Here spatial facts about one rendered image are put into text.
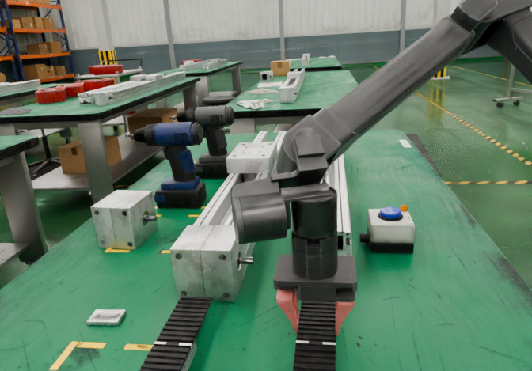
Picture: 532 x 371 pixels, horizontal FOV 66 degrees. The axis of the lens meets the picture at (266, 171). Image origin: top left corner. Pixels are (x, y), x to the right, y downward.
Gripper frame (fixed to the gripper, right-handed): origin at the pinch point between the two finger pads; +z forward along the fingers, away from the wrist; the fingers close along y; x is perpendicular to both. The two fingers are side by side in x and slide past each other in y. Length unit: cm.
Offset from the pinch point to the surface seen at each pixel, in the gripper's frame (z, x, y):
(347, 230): -5.4, -18.4, -4.6
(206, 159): -3, -71, 36
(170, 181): -4, -49, 39
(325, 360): -0.3, 6.4, -1.3
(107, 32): -77, -1025, 582
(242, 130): 17, -202, 54
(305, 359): -0.3, 6.4, 1.1
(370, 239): 0.3, -26.3, -9.4
